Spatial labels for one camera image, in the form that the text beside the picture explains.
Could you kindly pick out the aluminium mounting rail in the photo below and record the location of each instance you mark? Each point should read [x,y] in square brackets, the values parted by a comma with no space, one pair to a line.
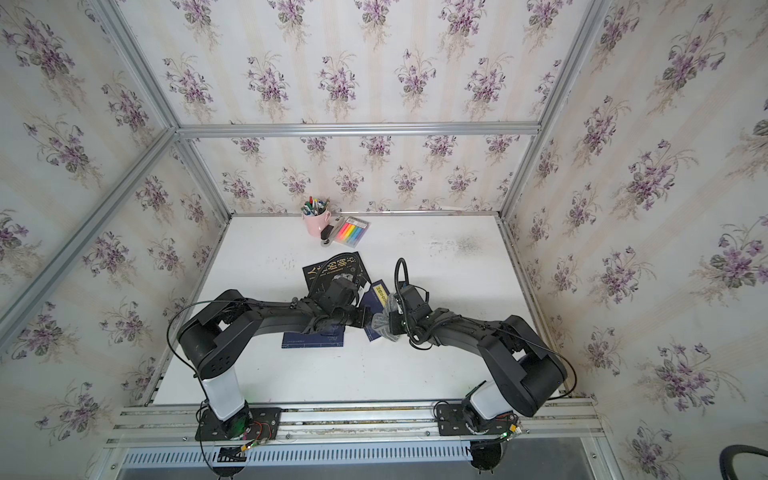
[344,422]

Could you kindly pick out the blue book yellow label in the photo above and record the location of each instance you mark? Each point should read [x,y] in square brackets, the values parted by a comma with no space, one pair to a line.
[374,298]
[333,338]

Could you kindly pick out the colourful sticky notes pack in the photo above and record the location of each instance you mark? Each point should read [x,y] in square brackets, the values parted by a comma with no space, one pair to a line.
[349,231]

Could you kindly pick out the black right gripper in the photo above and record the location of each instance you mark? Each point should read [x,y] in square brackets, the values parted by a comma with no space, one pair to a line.
[394,324]

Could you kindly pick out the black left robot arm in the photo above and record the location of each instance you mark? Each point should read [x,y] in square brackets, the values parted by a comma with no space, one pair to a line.
[213,340]

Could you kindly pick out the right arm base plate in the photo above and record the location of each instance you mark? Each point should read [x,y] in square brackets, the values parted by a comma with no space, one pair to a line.
[458,419]

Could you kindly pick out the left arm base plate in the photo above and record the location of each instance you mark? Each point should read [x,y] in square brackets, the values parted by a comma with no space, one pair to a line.
[259,424]

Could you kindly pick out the white slotted cable duct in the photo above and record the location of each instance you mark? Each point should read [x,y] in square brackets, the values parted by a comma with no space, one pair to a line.
[274,455]

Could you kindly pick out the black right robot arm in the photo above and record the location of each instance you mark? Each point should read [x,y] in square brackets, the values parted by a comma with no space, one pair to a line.
[525,372]

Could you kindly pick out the black portrait book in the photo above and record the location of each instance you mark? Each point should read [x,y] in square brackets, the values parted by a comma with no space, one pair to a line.
[348,265]

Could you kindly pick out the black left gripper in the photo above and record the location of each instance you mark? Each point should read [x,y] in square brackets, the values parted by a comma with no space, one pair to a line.
[361,313]

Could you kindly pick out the grey striped cleaning cloth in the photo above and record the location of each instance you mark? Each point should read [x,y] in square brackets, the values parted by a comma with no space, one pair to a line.
[381,322]

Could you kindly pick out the pens in cup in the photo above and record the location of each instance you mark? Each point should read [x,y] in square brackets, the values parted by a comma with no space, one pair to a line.
[314,207]

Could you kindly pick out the pink pen cup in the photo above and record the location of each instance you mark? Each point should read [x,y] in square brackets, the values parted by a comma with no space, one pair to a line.
[316,224]

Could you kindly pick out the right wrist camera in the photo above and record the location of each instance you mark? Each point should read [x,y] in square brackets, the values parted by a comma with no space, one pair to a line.
[410,298]

